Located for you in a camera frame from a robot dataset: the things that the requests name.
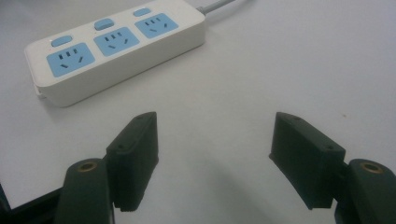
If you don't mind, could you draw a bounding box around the grey power strip cable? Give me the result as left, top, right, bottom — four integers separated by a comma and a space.
195, 0, 237, 16

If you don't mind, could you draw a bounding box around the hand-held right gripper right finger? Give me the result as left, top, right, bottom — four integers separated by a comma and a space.
268, 111, 347, 211

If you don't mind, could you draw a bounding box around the white and blue power strip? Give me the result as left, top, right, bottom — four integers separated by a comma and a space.
23, 0, 207, 108

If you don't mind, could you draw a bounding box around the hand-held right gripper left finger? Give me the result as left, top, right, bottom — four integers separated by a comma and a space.
106, 111, 160, 213

